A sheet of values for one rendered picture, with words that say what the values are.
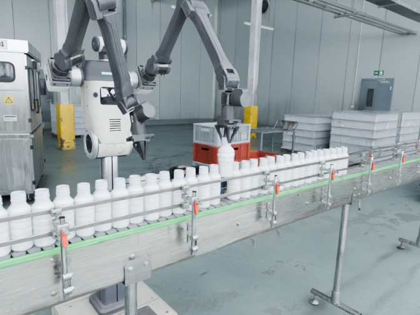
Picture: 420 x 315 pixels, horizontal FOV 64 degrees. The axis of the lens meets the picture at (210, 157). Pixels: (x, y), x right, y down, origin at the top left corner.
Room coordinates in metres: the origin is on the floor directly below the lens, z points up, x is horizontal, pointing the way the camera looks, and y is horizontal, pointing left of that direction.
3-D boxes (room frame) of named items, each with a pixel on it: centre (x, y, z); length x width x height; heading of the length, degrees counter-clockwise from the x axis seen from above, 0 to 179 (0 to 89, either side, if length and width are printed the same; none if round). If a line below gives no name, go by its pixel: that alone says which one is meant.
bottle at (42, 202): (0.93, 0.48, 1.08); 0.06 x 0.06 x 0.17
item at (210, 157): (3.98, -0.14, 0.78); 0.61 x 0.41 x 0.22; 136
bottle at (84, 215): (1.00, 0.39, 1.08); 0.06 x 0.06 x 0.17
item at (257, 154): (4.50, -0.62, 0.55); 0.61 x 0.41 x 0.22; 133
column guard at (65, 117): (8.23, 3.58, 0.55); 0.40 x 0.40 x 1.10; 40
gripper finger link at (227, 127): (1.38, -0.07, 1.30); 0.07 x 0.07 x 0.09; 40
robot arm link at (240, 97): (1.35, -0.09, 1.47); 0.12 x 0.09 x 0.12; 41
